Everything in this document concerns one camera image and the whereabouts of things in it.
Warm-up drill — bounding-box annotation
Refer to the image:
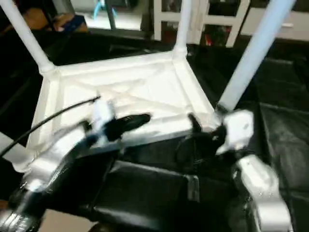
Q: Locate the white plastic table top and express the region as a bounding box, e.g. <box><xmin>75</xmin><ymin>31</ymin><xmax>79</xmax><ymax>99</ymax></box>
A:
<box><xmin>10</xmin><ymin>48</ymin><xmax>220</xmax><ymax>172</ymax></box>

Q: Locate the black work mat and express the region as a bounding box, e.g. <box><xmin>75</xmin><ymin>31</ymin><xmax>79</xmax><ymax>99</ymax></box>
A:
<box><xmin>0</xmin><ymin>29</ymin><xmax>309</xmax><ymax>232</ymax></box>

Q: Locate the white glass door cabinet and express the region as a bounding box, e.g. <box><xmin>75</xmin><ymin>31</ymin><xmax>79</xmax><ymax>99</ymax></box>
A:
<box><xmin>154</xmin><ymin>0</ymin><xmax>252</xmax><ymax>46</ymax></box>

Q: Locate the grey metal pole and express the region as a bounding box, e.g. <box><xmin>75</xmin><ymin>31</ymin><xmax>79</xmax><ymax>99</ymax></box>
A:
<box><xmin>109</xmin><ymin>0</ymin><xmax>119</xmax><ymax>29</ymax></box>

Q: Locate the blue box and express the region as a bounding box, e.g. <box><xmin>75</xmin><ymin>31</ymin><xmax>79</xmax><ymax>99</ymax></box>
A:
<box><xmin>56</xmin><ymin>14</ymin><xmax>87</xmax><ymax>32</ymax></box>

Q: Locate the turquoise plastic stool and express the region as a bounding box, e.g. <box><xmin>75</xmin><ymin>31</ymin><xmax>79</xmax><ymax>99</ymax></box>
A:
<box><xmin>94</xmin><ymin>0</ymin><xmax>116</xmax><ymax>20</ymax></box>

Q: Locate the white drawer unit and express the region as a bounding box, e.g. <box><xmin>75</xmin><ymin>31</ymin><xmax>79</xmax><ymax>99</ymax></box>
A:
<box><xmin>241</xmin><ymin>10</ymin><xmax>309</xmax><ymax>42</ymax></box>

